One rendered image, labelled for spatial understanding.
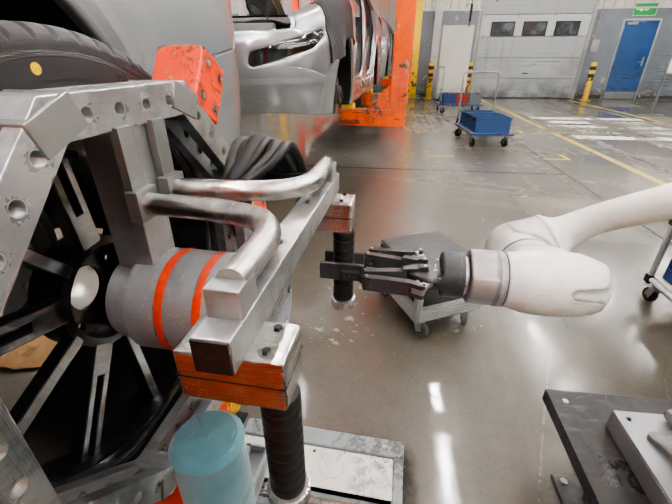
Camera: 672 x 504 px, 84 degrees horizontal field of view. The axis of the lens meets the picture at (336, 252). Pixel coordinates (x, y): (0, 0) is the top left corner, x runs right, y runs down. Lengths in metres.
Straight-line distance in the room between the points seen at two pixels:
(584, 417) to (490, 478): 0.35
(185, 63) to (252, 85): 2.32
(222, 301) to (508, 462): 1.29
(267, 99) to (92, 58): 2.43
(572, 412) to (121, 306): 1.11
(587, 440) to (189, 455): 0.97
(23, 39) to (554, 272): 0.69
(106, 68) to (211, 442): 0.48
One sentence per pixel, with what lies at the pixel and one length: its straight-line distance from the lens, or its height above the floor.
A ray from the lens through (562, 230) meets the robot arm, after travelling 0.79.
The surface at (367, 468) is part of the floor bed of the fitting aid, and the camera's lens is 1.27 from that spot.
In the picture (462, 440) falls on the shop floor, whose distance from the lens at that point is 1.48.
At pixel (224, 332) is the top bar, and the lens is 0.27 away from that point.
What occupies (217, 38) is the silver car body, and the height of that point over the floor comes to 1.19.
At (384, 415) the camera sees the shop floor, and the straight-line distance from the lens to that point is 1.48.
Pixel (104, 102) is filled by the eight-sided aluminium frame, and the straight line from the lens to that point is 0.45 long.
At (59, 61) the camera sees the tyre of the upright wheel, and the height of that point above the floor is 1.14.
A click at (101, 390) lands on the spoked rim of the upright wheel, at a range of 0.66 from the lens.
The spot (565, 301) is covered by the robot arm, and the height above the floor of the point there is 0.83.
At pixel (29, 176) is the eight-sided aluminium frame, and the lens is 0.39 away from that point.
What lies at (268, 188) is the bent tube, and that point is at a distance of 0.47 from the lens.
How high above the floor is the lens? 1.15
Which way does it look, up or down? 27 degrees down
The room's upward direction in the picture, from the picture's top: straight up
